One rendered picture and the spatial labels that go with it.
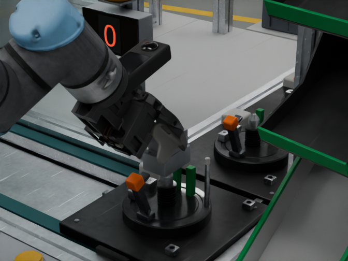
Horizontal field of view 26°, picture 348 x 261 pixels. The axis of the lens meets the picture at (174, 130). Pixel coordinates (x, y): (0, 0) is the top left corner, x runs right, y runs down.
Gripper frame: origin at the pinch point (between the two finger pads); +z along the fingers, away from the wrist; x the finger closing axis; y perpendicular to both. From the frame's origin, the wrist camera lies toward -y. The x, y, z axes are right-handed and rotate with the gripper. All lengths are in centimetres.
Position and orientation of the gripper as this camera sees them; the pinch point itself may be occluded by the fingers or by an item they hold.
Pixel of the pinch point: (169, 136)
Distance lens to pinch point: 113.5
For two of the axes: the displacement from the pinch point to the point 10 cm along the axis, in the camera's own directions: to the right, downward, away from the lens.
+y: -4.5, 8.5, -2.6
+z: 4.0, 4.6, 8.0
